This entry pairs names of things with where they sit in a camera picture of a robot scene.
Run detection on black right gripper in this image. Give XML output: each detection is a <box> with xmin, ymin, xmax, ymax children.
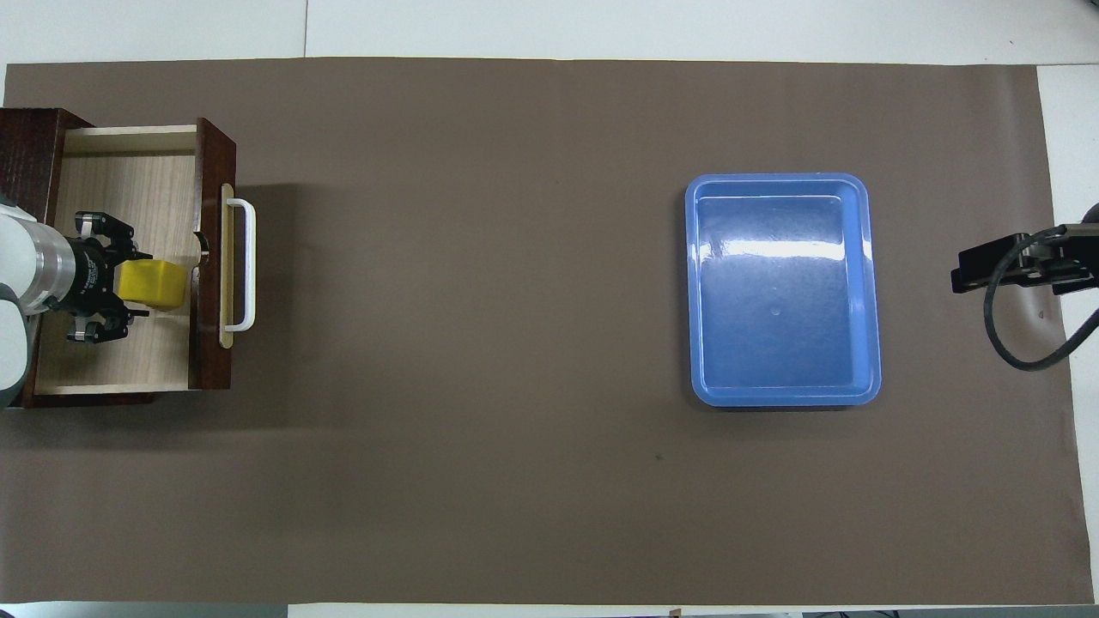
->
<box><xmin>950</xmin><ymin>225</ymin><xmax>1099</xmax><ymax>297</ymax></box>

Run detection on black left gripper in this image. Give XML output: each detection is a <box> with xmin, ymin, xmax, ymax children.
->
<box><xmin>62</xmin><ymin>210</ymin><xmax>154</xmax><ymax>344</ymax></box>

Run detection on yellow cube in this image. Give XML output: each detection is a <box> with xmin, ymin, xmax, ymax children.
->
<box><xmin>118</xmin><ymin>260</ymin><xmax>187</xmax><ymax>312</ymax></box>

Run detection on wooden drawer with dark front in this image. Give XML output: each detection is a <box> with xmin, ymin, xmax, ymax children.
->
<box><xmin>34</xmin><ymin>118</ymin><xmax>257</xmax><ymax>394</ymax></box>

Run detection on white drawer handle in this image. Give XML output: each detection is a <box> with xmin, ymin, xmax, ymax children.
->
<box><xmin>225</xmin><ymin>197</ymin><xmax>257</xmax><ymax>333</ymax></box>

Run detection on dark wooden cabinet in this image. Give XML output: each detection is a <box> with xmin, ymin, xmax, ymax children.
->
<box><xmin>0</xmin><ymin>107</ymin><xmax>155</xmax><ymax>409</ymax></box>

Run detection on blue plastic tray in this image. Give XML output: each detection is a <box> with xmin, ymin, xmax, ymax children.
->
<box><xmin>684</xmin><ymin>173</ymin><xmax>883</xmax><ymax>408</ymax></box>

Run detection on brown table mat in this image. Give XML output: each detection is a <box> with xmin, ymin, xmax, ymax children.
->
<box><xmin>0</xmin><ymin>57</ymin><xmax>1096</xmax><ymax>606</ymax></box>

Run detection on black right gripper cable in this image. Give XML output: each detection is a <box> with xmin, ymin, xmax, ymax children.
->
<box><xmin>984</xmin><ymin>225</ymin><xmax>1099</xmax><ymax>372</ymax></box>

